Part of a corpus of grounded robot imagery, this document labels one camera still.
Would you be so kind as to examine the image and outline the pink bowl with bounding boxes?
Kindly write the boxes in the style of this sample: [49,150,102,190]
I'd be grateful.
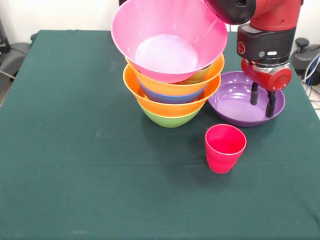
[110,0,229,84]

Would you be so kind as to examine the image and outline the dark green tablecloth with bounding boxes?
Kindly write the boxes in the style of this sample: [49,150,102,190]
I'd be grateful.
[0,29,320,240]

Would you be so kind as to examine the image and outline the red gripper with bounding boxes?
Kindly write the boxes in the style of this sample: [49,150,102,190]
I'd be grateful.
[241,58,293,118]

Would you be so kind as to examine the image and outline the green bowl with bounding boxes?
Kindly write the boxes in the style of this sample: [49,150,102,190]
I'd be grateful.
[138,102,202,129]

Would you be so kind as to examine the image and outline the red cup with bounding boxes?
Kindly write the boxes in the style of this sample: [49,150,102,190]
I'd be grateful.
[204,123,248,175]

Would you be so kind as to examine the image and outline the purple bowl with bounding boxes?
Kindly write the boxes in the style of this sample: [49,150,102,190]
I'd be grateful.
[207,71,286,128]

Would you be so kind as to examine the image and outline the blue bowl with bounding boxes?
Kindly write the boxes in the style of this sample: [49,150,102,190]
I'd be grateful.
[137,77,208,105]

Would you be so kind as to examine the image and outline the floor cable bundle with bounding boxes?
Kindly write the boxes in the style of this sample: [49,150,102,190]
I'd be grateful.
[301,53,320,111]

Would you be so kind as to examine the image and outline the orange bowl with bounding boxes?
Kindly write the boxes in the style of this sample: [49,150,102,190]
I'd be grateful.
[122,63,222,118]
[124,53,225,96]

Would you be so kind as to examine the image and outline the green cup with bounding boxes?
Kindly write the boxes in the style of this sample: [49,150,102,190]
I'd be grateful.
[177,64,213,85]

